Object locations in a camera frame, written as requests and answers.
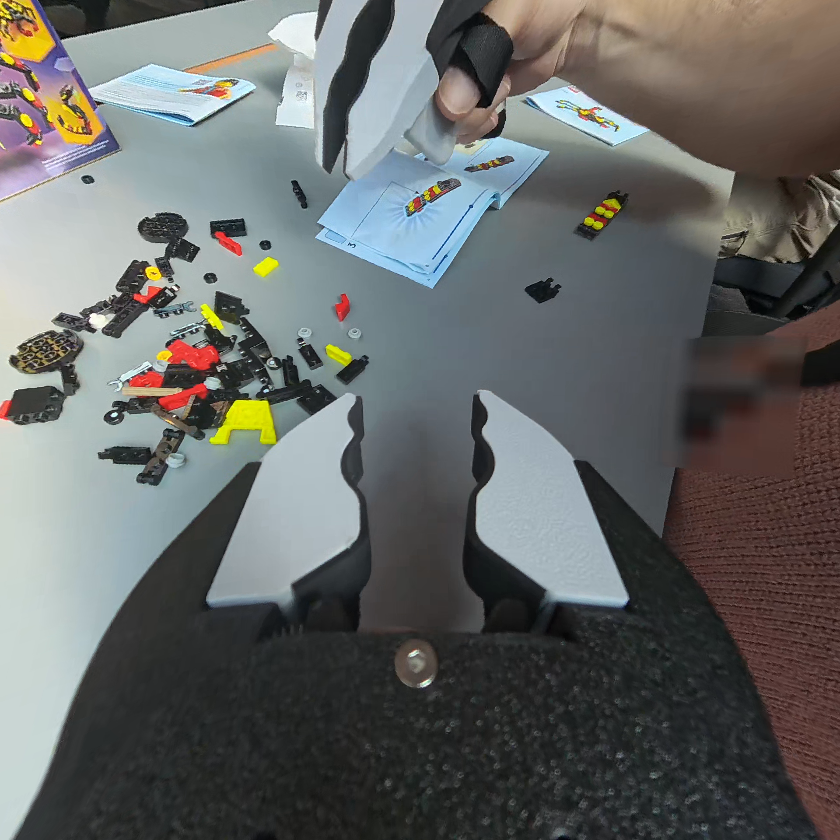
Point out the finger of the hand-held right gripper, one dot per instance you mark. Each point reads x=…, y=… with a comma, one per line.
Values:
x=325, y=79
x=400, y=79

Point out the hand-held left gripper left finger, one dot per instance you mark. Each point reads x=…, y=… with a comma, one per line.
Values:
x=289, y=518

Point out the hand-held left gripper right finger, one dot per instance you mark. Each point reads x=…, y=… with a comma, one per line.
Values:
x=544, y=512

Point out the pile of mostly black bricks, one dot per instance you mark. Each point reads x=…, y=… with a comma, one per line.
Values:
x=249, y=420

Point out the person's right forearm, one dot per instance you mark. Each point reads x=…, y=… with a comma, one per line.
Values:
x=709, y=79

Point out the grey desk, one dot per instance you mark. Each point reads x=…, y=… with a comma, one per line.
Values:
x=459, y=315

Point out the person's right hand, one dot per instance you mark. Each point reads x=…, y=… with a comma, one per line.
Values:
x=538, y=36

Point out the white plastic bag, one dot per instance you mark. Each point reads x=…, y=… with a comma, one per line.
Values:
x=295, y=85

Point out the orange tape strip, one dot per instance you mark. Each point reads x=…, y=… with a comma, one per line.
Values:
x=229, y=59

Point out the open blue instruction booklet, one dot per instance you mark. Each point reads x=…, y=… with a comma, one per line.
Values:
x=394, y=236

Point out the black bar brick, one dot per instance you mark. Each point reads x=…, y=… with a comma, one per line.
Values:
x=299, y=194

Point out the closed booklet with minifigure print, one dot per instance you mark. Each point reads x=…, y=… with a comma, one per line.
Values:
x=164, y=92

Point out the closed booklet with model print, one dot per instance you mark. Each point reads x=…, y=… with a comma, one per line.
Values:
x=590, y=117

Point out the assembled black yellow red bricks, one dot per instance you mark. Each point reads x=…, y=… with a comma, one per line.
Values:
x=600, y=216

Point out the black clip plate brick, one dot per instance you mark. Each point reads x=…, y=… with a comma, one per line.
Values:
x=543, y=291

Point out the person's red knit sweater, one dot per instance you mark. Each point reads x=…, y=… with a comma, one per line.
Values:
x=754, y=590

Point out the purple toy brick box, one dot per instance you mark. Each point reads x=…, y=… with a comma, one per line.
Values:
x=39, y=98

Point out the black chair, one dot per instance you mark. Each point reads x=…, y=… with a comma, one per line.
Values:
x=741, y=295

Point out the beige cloth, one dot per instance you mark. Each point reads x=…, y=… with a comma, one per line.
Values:
x=781, y=210

